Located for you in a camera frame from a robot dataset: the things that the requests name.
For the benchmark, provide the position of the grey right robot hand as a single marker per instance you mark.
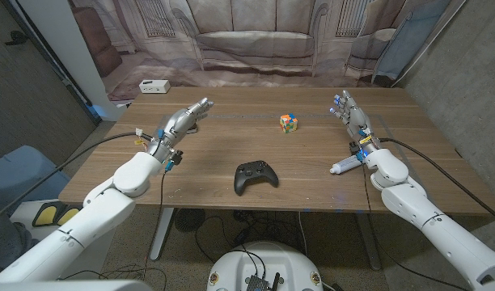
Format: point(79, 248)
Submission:
point(354, 117)

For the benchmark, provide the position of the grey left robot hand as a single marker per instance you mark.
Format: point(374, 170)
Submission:
point(178, 123)

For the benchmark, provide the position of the black game controller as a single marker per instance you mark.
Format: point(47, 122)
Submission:
point(256, 178)

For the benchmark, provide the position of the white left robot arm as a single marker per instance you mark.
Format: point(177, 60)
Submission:
point(94, 218)

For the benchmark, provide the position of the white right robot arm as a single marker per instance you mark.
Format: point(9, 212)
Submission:
point(425, 210)

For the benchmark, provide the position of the white toothpaste tube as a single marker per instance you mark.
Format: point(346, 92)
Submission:
point(344, 165)

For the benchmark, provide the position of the multicolour rubik's cube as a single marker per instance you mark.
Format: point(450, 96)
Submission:
point(288, 123)

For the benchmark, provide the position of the white power box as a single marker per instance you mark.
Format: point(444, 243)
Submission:
point(154, 86)

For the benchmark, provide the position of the black round fan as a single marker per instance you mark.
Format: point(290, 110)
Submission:
point(191, 220)

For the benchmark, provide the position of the printed sofa room backdrop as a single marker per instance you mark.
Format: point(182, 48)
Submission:
point(255, 44)

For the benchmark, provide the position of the white table leg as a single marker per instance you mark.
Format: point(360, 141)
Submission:
point(162, 234)
point(371, 242)

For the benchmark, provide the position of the black yellow foot pedal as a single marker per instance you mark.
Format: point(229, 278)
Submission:
point(49, 214)

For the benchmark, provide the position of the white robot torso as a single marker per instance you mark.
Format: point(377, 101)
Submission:
point(263, 262)

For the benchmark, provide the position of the blue plastic bin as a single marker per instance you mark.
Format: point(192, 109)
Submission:
point(21, 174)

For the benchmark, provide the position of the black antenna module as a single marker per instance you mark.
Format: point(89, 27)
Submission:
point(255, 283)

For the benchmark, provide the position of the person in blue jeans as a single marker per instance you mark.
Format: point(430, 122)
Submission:
point(5, 238)

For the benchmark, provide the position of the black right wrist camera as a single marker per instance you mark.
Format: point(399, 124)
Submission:
point(354, 148)

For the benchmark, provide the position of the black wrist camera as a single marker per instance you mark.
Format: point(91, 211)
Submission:
point(354, 148)
point(176, 157)

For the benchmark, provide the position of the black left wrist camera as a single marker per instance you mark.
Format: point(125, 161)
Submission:
point(176, 157)

